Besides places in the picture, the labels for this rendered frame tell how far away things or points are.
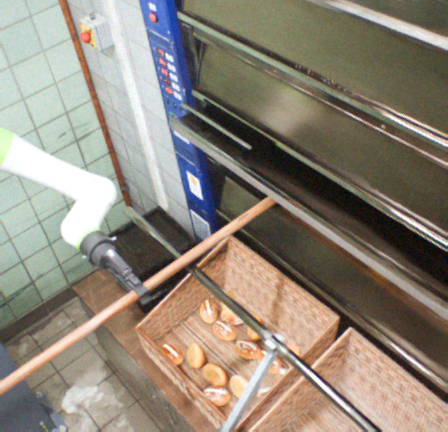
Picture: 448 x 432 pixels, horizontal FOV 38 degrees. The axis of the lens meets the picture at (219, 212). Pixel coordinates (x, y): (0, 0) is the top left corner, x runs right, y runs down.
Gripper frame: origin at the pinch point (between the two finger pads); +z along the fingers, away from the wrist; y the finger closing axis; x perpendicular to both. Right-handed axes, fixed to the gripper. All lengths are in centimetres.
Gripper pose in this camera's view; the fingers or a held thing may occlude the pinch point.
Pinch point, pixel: (139, 291)
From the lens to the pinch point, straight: 183.8
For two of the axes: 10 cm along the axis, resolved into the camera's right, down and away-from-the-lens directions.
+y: 1.3, 7.1, 6.9
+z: 6.2, 4.8, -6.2
